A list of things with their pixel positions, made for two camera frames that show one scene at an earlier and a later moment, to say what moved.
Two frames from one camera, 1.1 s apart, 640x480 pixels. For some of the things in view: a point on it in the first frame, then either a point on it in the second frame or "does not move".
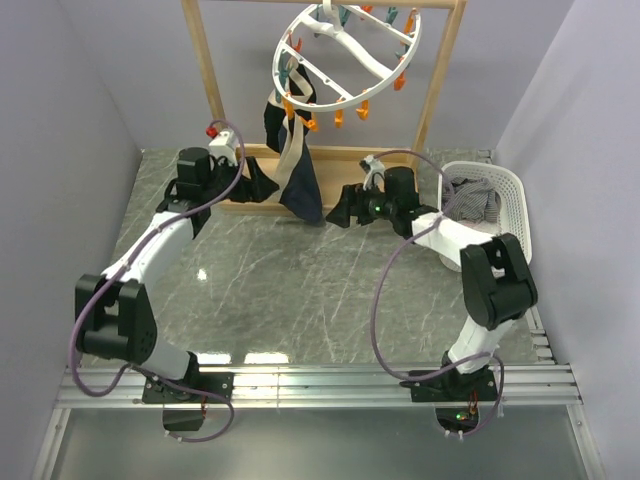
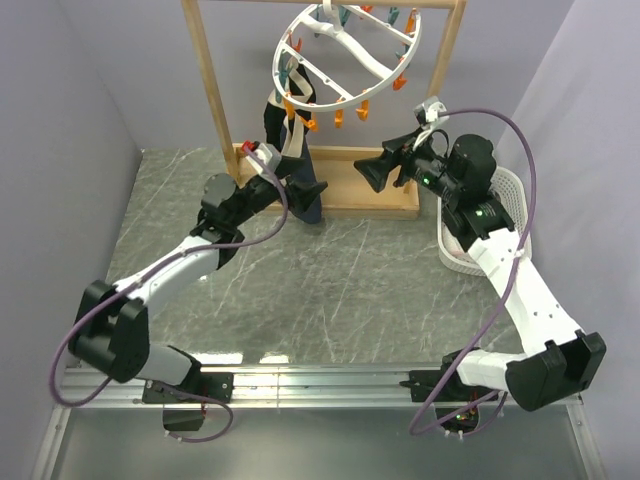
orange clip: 338,118 does not move
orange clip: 400,81 does not move
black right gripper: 352,203 to 397,152
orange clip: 363,112 does not move
